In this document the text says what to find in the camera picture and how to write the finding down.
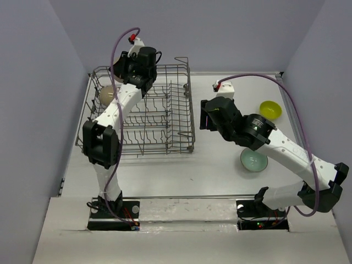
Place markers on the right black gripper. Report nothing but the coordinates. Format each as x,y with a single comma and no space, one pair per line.
204,117

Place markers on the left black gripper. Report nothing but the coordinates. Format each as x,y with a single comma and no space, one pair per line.
119,66

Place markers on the white bowl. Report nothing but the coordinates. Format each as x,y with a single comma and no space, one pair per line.
118,69
106,95

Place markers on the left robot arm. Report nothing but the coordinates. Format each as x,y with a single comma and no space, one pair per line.
103,136

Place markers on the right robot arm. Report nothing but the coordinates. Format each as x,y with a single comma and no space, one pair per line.
320,187

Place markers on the celadon green bowl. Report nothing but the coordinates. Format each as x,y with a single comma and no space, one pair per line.
253,161

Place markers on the yellow-green plastic bowl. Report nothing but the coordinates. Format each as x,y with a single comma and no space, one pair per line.
270,110

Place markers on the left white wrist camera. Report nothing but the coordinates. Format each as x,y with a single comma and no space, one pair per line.
136,43

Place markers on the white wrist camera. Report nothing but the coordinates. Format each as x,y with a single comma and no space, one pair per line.
224,89
136,43

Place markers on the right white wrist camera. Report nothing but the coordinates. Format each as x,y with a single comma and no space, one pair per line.
224,89

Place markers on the grey wire dish rack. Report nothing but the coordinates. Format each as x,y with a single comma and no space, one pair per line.
163,121

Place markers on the metal rail bar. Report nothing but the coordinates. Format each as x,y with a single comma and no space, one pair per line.
227,196

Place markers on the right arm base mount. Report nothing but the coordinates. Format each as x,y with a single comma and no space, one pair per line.
259,217

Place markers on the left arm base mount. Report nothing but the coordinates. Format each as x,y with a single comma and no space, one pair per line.
101,219

